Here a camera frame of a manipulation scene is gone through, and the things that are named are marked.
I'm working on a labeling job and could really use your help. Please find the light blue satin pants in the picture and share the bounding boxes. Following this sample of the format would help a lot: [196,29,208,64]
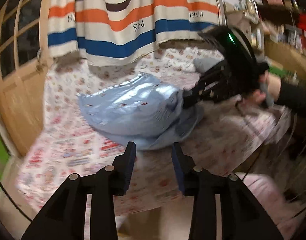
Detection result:
[78,74,204,151]

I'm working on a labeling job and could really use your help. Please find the person right hand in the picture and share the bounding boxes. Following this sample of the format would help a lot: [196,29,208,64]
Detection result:
[242,71,281,107]

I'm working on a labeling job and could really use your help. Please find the folded grey garment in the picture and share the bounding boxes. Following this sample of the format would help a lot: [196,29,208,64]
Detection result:
[193,57,223,74]

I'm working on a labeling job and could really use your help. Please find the wooden side cabinet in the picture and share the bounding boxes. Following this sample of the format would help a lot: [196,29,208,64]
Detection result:
[224,0,265,55]

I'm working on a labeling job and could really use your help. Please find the bed with printed sheet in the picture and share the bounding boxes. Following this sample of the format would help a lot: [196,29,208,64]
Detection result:
[16,44,291,216]

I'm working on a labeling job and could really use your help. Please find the striped hanging curtain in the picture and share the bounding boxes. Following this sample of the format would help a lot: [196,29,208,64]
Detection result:
[48,0,220,67]

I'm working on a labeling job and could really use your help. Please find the wooden glass-pane door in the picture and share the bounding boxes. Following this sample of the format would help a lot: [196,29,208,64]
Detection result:
[0,0,53,157]

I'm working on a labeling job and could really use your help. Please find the black cable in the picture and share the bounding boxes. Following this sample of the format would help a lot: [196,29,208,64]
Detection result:
[0,172,34,223]

